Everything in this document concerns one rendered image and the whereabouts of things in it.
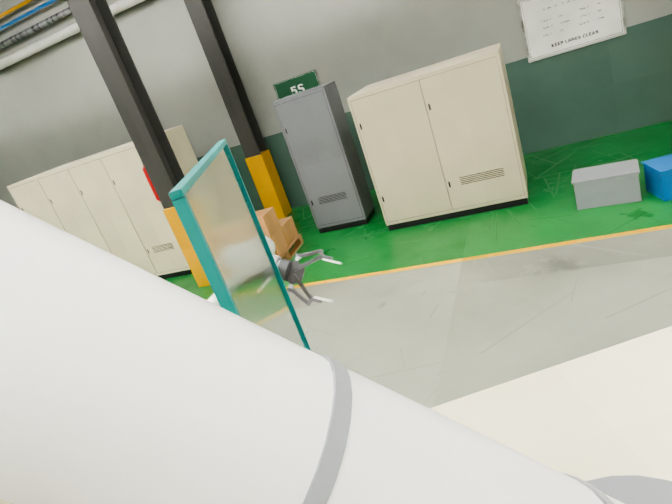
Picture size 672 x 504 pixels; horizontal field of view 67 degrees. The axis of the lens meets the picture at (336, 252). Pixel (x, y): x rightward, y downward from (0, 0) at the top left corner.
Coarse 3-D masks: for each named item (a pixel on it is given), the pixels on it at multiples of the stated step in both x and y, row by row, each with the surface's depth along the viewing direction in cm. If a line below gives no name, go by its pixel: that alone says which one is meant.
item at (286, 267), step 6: (282, 264) 178; (288, 264) 178; (294, 264) 179; (300, 264) 180; (282, 270) 177; (288, 270) 179; (294, 270) 179; (300, 270) 179; (282, 276) 178; (288, 276) 180; (300, 276) 179; (294, 282) 179
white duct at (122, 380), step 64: (0, 256) 21; (64, 256) 23; (0, 320) 20; (64, 320) 21; (128, 320) 22; (192, 320) 24; (0, 384) 19; (64, 384) 20; (128, 384) 21; (192, 384) 22; (256, 384) 24; (320, 384) 26; (0, 448) 20; (64, 448) 20; (128, 448) 21; (192, 448) 21; (256, 448) 22; (320, 448) 24; (384, 448) 25; (448, 448) 27
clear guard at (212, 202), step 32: (224, 160) 111; (192, 192) 75; (224, 192) 99; (192, 224) 69; (224, 224) 89; (256, 224) 124; (224, 256) 81; (256, 256) 109; (224, 288) 73; (256, 288) 97; (256, 320) 88; (288, 320) 122
